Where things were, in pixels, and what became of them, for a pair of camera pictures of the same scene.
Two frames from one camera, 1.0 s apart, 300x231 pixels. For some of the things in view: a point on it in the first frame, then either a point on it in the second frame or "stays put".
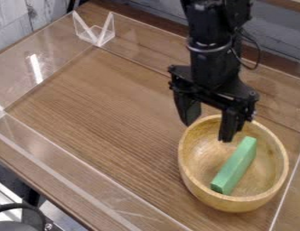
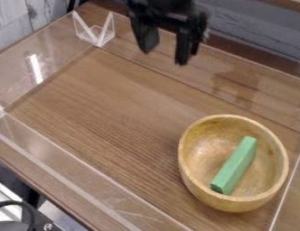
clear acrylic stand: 95,34 stays put
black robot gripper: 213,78 -> 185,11
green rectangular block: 236,166 stays put
